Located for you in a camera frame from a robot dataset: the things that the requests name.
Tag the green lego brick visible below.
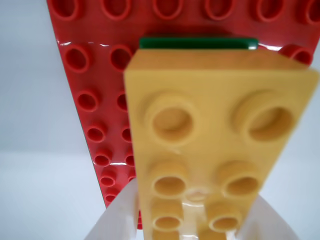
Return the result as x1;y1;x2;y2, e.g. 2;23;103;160
138;36;260;52

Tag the red lego baseplate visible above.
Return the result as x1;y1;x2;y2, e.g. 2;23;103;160
46;0;320;231

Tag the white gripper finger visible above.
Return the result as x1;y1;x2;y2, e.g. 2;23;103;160
234;193;300;240
83;181;141;240

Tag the yellow lego brick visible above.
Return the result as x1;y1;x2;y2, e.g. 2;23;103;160
123;48;320;240

